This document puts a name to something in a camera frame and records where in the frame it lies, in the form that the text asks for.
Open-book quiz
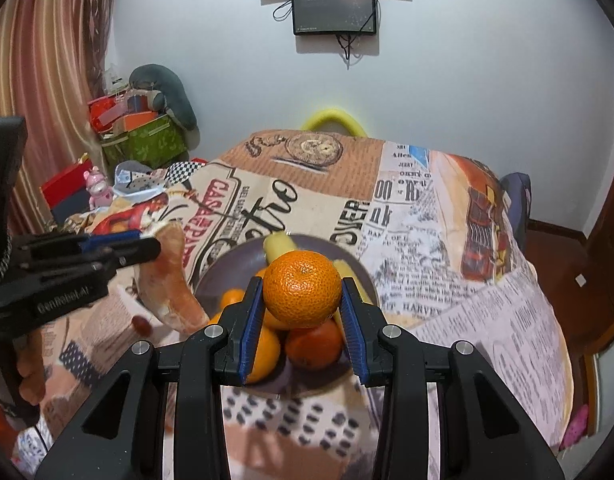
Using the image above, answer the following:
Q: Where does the striped brown curtain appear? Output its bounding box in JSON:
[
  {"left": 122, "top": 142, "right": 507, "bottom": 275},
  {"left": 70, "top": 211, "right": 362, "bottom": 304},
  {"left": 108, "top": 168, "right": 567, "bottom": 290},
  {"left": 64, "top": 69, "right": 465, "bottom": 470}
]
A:
[{"left": 0, "top": 0, "right": 118, "bottom": 241}]

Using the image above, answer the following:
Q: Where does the small black monitor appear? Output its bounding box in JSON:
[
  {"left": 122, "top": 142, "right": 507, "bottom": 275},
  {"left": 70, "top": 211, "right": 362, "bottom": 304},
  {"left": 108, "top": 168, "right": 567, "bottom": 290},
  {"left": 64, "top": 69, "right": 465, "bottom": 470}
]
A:
[{"left": 290, "top": 0, "right": 379, "bottom": 37}]

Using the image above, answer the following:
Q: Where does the yellow-green sugarcane piece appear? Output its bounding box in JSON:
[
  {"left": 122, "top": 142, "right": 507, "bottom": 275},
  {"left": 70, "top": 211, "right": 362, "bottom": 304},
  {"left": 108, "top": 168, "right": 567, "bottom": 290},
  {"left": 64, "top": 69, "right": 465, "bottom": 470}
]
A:
[{"left": 263, "top": 232, "right": 300, "bottom": 266}]

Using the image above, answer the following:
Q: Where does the person's left hand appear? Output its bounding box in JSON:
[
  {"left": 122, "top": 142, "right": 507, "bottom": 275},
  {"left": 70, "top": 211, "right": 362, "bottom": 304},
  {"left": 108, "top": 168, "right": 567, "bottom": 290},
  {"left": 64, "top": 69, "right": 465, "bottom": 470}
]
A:
[{"left": 16, "top": 332, "right": 52, "bottom": 406}]

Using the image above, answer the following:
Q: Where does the small tangerine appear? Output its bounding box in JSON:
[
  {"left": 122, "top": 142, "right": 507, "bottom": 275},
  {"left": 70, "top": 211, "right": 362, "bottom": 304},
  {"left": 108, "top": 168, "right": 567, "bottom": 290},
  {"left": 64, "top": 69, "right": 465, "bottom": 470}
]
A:
[{"left": 263, "top": 251, "right": 343, "bottom": 330}]

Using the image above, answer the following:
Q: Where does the red tomato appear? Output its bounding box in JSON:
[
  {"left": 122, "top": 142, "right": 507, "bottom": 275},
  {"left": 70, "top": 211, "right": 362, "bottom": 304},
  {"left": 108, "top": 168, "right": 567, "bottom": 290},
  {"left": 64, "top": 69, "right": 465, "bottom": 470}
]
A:
[{"left": 284, "top": 317, "right": 344, "bottom": 372}]

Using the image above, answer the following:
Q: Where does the green storage box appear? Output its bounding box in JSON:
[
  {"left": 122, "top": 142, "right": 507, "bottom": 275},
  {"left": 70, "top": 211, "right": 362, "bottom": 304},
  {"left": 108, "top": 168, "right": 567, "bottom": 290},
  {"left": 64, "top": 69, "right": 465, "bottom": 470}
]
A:
[{"left": 99, "top": 112, "right": 189, "bottom": 171}]

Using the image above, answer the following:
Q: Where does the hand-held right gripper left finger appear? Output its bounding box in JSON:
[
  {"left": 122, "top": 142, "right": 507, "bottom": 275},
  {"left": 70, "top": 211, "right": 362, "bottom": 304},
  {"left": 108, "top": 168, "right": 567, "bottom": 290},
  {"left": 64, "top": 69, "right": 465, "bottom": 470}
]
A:
[{"left": 34, "top": 276, "right": 265, "bottom": 480}]

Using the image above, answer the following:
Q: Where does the red box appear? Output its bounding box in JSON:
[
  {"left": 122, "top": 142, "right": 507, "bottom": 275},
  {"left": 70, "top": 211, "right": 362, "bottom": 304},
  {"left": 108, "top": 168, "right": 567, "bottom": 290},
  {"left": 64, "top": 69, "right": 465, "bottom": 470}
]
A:
[{"left": 39, "top": 157, "right": 95, "bottom": 226}]

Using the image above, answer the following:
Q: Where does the red gift bag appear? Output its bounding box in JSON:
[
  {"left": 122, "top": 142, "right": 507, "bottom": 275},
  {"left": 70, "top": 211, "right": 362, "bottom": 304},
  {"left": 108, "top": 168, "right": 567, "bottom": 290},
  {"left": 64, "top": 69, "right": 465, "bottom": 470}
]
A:
[{"left": 88, "top": 95, "right": 132, "bottom": 133}]

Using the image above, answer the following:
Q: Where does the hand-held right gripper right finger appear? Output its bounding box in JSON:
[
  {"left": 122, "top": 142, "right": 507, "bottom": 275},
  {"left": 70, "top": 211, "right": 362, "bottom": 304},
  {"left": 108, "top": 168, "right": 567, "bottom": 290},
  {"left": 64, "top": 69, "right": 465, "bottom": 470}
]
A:
[{"left": 339, "top": 277, "right": 568, "bottom": 480}]

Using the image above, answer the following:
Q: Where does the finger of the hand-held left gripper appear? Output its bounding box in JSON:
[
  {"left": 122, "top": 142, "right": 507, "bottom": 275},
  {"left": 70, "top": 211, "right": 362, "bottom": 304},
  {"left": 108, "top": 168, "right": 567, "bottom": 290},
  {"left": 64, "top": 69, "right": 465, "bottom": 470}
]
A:
[
  {"left": 22, "top": 237, "right": 162, "bottom": 288},
  {"left": 11, "top": 231, "right": 142, "bottom": 260}
]

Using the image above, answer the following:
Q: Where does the pink bunny toy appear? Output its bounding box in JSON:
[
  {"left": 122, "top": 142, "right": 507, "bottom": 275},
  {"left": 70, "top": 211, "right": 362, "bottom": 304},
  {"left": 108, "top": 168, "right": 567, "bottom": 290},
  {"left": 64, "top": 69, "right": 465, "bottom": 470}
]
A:
[{"left": 84, "top": 165, "right": 115, "bottom": 208}]

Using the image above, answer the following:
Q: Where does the printed blanket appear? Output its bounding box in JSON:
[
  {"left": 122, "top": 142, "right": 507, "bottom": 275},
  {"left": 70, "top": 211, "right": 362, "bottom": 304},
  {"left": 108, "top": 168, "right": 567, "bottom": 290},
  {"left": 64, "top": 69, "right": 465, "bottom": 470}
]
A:
[{"left": 17, "top": 130, "right": 573, "bottom": 480}]

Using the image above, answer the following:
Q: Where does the dark blue chair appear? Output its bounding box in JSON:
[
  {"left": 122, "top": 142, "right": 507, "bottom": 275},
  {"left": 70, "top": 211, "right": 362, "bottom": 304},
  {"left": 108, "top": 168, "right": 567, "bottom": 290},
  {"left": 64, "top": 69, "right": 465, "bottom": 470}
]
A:
[{"left": 500, "top": 172, "right": 533, "bottom": 251}]

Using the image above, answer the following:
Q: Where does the black white braided cord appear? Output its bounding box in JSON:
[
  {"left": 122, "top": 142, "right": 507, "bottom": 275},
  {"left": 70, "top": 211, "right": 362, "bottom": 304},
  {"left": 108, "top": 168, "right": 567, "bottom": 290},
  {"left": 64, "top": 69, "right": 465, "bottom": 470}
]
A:
[{"left": 0, "top": 232, "right": 15, "bottom": 288}]

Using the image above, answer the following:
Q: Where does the orange cardboard box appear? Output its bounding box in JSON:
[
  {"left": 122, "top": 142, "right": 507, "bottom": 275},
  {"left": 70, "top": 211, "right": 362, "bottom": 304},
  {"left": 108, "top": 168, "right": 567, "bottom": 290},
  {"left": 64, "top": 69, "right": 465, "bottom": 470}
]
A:
[{"left": 112, "top": 112, "right": 160, "bottom": 133}]

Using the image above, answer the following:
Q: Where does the black white checkered cloth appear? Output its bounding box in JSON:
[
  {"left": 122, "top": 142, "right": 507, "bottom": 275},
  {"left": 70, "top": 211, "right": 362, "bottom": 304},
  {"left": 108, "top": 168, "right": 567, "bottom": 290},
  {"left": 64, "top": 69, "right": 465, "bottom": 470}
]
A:
[{"left": 164, "top": 160, "right": 208, "bottom": 183}]

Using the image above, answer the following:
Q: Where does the grey plush toy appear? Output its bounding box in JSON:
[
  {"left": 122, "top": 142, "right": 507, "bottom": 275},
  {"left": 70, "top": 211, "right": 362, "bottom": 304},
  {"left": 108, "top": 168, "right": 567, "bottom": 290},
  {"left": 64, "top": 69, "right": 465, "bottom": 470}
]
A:
[{"left": 128, "top": 64, "right": 198, "bottom": 133}]

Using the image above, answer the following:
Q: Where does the brown wooden door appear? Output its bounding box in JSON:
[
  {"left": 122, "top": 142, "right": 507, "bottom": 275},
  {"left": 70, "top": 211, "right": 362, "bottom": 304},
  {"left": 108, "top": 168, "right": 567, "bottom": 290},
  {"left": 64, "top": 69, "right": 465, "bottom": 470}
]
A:
[{"left": 582, "top": 175, "right": 614, "bottom": 356}]

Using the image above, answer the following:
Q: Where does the yellow foam loop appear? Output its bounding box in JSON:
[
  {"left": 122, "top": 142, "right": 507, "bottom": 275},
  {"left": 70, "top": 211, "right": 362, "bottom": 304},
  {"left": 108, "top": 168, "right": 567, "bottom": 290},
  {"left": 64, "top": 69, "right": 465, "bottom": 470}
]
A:
[{"left": 299, "top": 106, "right": 366, "bottom": 137}]

